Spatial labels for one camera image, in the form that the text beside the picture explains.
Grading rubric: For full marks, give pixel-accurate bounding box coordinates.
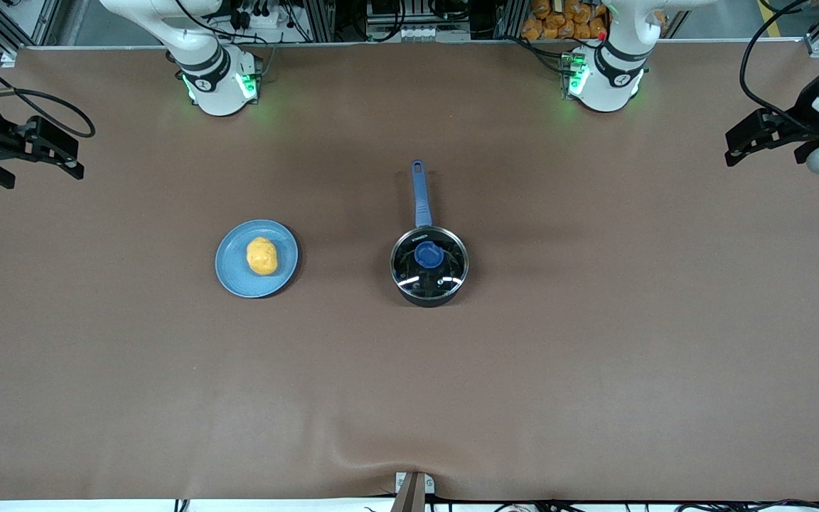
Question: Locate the metal bracket with wooden strip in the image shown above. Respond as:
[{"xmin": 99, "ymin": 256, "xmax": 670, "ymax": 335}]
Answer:
[{"xmin": 390, "ymin": 471, "xmax": 436, "ymax": 512}]

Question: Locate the bag of orange items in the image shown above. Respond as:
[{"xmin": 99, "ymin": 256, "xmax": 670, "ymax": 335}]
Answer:
[{"xmin": 521, "ymin": 0, "xmax": 610, "ymax": 42}]

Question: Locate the brown table mat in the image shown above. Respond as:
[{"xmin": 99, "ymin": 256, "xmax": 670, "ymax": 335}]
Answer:
[{"xmin": 0, "ymin": 39, "xmax": 819, "ymax": 503}]

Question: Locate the black pot with blue handle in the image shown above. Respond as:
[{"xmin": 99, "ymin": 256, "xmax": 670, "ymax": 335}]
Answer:
[{"xmin": 390, "ymin": 159, "xmax": 469, "ymax": 309}]

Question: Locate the blue round plate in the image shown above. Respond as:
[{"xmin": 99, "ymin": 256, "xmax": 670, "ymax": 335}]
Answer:
[{"xmin": 215, "ymin": 219, "xmax": 301, "ymax": 299}]

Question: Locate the white power strip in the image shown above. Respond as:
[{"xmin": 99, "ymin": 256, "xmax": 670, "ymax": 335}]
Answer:
[{"xmin": 233, "ymin": 0, "xmax": 291, "ymax": 31}]

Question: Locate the glass lid with blue knob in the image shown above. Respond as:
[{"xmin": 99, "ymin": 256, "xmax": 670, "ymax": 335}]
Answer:
[{"xmin": 391, "ymin": 226, "xmax": 469, "ymax": 297}]

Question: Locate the grey control box with plugs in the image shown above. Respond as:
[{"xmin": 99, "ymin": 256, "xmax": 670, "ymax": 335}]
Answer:
[{"xmin": 365, "ymin": 0, "xmax": 472, "ymax": 43}]

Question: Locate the yellow potato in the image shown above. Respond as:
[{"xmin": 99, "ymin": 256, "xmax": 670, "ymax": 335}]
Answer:
[{"xmin": 246, "ymin": 237, "xmax": 279, "ymax": 277}]

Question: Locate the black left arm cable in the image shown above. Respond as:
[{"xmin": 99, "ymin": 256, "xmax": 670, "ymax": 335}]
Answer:
[{"xmin": 739, "ymin": 0, "xmax": 819, "ymax": 136}]

